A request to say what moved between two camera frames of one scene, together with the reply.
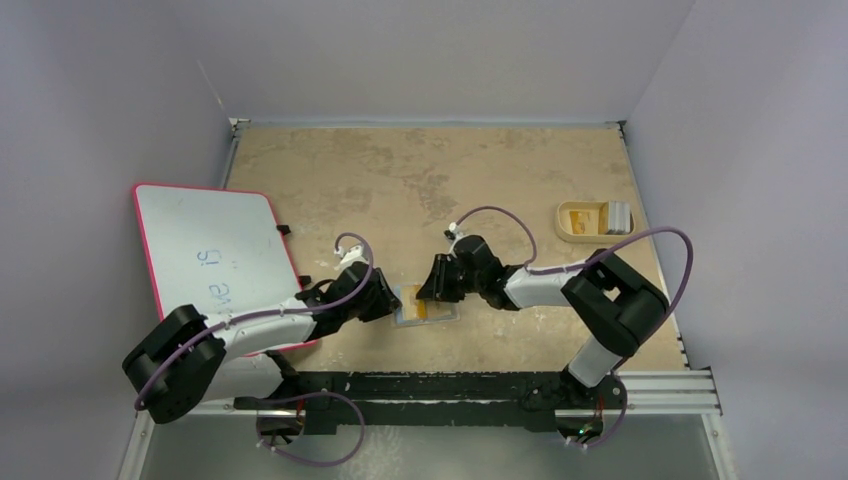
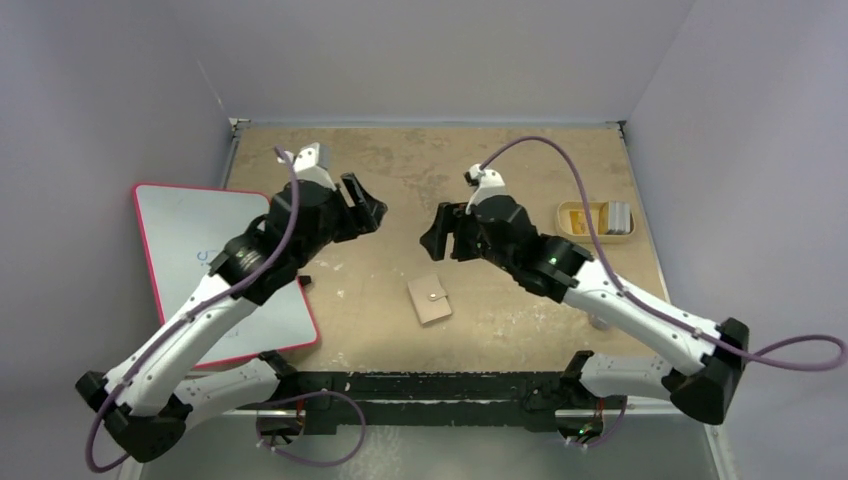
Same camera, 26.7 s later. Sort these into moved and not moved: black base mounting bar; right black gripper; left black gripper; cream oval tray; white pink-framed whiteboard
Moved: left black gripper; right black gripper
Not moved: white pink-framed whiteboard; black base mounting bar; cream oval tray
